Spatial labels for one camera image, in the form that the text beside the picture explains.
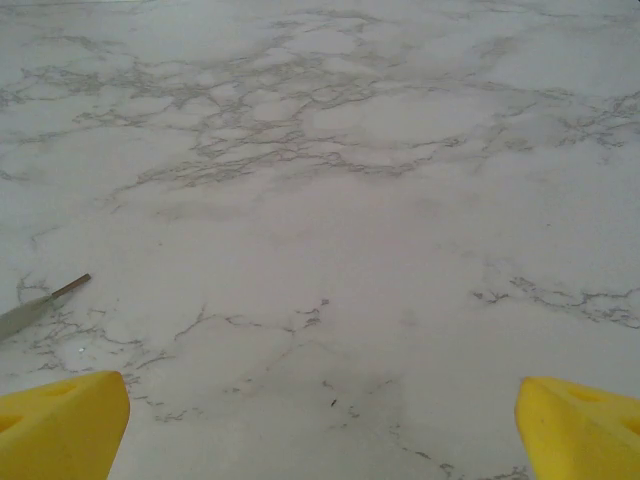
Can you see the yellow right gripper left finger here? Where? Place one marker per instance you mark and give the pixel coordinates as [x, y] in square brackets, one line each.
[60, 430]

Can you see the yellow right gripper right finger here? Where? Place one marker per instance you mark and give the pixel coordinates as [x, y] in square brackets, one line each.
[585, 435]

